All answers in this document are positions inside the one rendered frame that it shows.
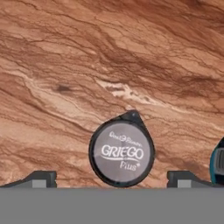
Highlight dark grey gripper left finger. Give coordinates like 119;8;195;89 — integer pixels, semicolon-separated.
0;170;58;189

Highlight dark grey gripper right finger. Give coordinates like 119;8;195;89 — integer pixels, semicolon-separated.
166;170;218;189

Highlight teal yogurt container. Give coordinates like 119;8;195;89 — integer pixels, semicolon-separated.
209;136;224;186

